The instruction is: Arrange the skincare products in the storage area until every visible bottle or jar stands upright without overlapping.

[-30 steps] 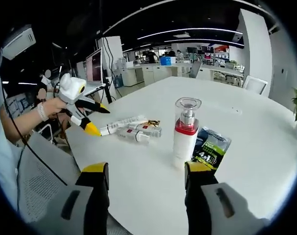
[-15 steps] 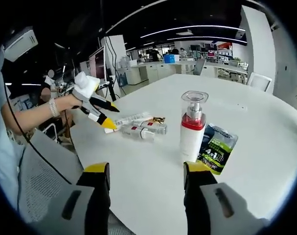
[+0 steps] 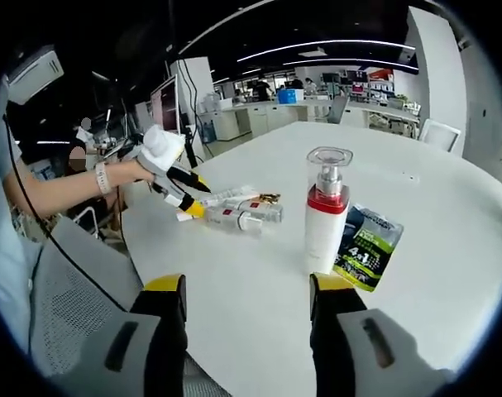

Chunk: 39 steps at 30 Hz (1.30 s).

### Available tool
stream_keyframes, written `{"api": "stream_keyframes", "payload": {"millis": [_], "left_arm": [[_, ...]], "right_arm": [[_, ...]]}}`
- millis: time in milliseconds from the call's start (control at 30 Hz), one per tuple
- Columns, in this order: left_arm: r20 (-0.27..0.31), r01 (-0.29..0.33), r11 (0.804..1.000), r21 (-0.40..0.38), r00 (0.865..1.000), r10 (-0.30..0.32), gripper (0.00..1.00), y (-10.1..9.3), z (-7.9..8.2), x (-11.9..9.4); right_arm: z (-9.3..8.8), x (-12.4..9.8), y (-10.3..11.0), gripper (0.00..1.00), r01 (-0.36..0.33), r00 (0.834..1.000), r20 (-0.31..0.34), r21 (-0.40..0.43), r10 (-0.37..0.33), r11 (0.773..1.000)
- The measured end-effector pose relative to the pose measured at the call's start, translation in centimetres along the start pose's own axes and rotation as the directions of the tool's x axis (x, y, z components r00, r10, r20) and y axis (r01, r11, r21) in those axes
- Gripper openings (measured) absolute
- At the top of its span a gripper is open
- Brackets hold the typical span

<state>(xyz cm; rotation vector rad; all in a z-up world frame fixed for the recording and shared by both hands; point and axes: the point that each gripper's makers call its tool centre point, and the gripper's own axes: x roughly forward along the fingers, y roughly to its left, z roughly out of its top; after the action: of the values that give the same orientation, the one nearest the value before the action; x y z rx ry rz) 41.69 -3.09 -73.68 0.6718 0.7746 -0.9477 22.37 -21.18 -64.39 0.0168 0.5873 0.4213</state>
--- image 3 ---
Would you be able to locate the blue crate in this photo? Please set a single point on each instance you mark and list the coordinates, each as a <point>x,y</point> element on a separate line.
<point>290,96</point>

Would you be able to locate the person's light blue shirt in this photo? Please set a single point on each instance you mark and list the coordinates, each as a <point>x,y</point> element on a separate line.
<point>6,269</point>

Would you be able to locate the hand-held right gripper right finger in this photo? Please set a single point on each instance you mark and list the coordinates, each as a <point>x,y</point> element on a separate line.
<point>341,351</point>

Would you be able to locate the gold skincare sachet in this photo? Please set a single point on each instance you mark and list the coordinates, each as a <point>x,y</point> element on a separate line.
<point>270,198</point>

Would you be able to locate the long white counter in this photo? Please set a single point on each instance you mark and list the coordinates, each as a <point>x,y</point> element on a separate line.
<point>259,116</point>

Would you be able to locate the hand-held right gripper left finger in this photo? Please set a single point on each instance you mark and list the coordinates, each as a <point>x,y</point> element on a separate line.
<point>151,351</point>

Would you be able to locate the white chair frame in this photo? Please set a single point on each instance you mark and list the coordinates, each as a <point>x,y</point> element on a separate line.
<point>87,215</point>

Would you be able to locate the small white skincare bottle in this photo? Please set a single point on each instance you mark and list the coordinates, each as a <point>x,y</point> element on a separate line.
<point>226,218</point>
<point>271,213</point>

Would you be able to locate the green black skincare sachet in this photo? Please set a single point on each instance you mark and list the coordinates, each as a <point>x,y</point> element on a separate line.
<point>366,256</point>

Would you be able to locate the grey swivel chair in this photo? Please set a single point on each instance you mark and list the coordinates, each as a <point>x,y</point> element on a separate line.
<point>337,109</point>

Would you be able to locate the person's left hand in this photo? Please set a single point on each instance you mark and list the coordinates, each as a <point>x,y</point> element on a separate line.
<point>137,170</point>

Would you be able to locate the large white pump skincare bottle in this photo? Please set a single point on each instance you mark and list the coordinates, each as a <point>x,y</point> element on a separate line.
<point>323,235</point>

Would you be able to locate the white skincare cream tube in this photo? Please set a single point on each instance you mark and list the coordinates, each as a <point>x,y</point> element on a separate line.
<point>234,193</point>

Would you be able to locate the white ceiling air conditioner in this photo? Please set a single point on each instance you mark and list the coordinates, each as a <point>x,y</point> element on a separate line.
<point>35,72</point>

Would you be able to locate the open laptop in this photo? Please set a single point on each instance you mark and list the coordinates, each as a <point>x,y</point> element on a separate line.
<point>165,105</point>

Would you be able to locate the beige wristwatch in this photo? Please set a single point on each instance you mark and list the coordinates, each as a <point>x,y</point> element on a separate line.
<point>103,178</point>

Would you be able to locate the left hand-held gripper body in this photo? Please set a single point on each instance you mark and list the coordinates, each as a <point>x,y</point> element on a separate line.
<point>161,146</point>

